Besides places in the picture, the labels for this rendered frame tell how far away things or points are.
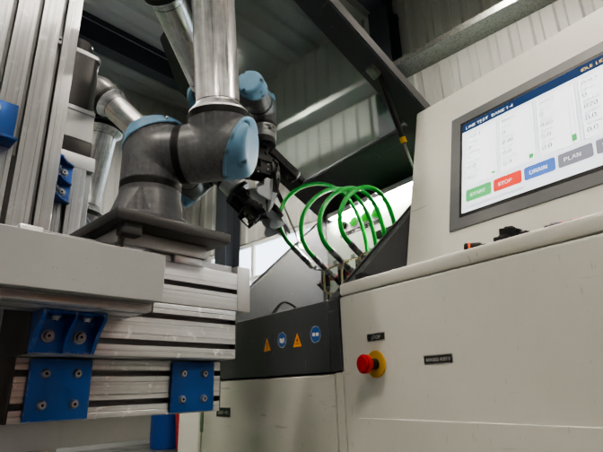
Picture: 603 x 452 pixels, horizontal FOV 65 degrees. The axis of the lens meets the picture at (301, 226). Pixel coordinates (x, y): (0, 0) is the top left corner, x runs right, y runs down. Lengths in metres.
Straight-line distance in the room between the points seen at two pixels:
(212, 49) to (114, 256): 0.47
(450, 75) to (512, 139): 5.36
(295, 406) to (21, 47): 0.96
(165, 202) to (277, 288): 0.97
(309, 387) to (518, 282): 0.56
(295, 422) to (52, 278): 0.73
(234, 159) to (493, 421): 0.61
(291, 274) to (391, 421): 0.99
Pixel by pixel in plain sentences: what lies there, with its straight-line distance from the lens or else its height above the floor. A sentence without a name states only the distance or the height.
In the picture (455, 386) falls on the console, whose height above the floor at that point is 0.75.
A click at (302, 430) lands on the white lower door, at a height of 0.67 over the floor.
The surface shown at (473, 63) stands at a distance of 6.53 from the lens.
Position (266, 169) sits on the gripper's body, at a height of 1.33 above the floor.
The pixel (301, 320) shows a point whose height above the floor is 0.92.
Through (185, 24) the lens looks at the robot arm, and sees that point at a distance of 1.21.
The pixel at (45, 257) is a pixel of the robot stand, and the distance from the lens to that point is 0.65.
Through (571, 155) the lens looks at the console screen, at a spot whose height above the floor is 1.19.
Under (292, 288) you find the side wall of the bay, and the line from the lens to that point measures 1.83.
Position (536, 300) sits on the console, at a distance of 0.80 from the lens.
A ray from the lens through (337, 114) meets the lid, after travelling 1.68.
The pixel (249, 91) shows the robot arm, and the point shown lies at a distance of 1.29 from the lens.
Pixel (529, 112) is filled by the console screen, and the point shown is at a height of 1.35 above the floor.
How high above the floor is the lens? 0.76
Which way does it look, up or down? 19 degrees up
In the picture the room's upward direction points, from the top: 2 degrees counter-clockwise
